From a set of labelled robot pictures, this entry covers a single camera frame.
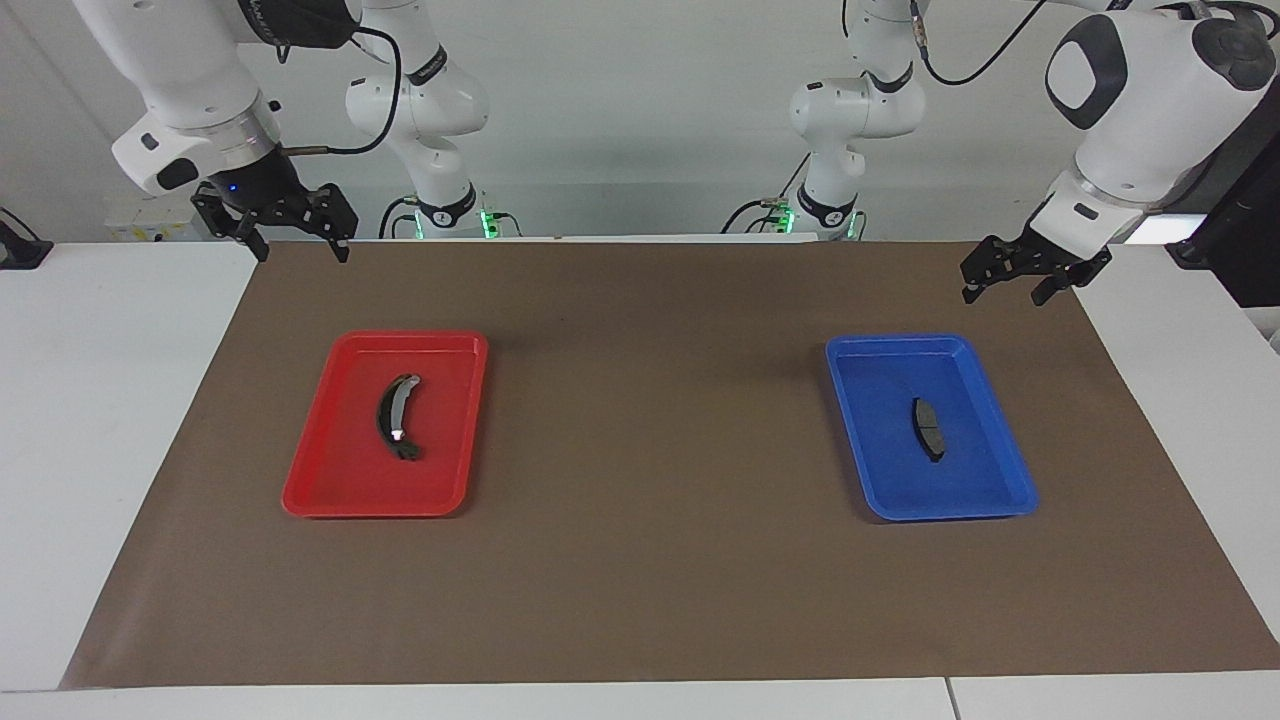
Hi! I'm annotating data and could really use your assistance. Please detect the brown table mat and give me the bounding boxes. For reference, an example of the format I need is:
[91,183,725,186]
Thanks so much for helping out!
[58,238,1280,691]

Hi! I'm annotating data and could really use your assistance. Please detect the blue plastic tray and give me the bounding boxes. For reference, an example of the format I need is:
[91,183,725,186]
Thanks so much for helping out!
[826,333,1039,523]

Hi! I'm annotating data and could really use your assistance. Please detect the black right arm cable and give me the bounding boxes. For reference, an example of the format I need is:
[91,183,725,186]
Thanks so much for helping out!
[275,25,403,158]

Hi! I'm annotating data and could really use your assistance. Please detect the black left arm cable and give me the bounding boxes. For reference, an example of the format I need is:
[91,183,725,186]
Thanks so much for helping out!
[910,0,1051,87]

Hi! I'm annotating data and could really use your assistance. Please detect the dark brake pad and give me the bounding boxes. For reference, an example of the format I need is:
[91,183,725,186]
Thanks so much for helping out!
[910,397,947,463]

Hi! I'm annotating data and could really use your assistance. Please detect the black monitor stand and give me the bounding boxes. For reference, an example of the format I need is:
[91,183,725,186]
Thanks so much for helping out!
[1165,95,1280,308]

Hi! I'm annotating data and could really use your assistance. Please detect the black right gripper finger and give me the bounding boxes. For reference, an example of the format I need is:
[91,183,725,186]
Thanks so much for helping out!
[305,183,358,264]
[192,185,269,264]

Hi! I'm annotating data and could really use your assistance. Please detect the curved brake shoe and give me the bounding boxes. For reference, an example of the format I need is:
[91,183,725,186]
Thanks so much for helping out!
[375,373,423,463]

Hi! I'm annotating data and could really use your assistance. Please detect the white box yellow labels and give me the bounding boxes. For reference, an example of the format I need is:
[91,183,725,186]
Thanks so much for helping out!
[105,195,216,244]

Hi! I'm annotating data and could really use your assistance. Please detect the black base cable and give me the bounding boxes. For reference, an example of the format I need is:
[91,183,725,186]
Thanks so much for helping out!
[378,195,421,241]
[722,150,811,236]

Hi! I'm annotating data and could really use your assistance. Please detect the red plastic tray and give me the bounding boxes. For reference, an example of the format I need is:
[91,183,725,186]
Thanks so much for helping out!
[281,330,490,519]

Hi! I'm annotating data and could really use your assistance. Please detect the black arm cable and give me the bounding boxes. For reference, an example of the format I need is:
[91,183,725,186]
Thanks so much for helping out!
[275,25,403,158]
[910,0,1051,87]

